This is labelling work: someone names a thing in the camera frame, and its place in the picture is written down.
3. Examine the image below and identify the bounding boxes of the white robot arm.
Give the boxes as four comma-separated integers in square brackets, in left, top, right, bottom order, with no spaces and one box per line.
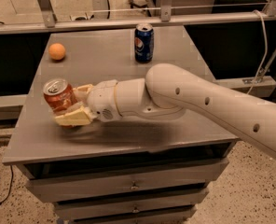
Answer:
[54,63,276,160]

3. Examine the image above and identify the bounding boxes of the grey drawer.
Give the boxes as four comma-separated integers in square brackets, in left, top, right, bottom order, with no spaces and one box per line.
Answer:
[55,186,208,220]
[73,205,196,224]
[26,158,228,203]

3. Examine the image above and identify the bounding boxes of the metal railing frame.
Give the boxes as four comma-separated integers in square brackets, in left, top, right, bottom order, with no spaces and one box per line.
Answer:
[0,0,276,34]

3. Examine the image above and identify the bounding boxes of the middle grey drawer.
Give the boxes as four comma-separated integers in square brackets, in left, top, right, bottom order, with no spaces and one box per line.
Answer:
[55,186,208,220]

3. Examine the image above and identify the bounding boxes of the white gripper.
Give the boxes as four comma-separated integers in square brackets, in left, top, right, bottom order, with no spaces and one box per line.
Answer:
[54,79,118,126]

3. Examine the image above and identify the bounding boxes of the orange fruit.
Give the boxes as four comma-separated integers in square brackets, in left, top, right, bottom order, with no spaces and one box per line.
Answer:
[48,43,65,61]

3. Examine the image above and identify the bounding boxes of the top grey drawer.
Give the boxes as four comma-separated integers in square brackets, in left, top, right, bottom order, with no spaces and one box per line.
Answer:
[26,158,228,203]

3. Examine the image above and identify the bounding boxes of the blue pepsi can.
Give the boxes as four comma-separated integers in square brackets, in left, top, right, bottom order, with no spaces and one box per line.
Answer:
[134,23,154,63]

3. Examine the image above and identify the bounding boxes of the bottom grey drawer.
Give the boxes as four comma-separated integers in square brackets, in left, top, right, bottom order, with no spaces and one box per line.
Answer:
[73,205,196,224]

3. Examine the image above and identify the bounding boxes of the red coke can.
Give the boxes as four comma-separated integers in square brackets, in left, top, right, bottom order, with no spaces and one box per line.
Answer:
[43,77,77,118]

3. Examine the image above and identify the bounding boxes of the grey drawer cabinet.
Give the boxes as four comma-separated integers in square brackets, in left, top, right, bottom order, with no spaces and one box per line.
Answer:
[2,25,250,224]

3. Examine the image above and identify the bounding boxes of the white cable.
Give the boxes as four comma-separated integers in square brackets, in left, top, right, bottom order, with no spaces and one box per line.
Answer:
[245,9,269,95]

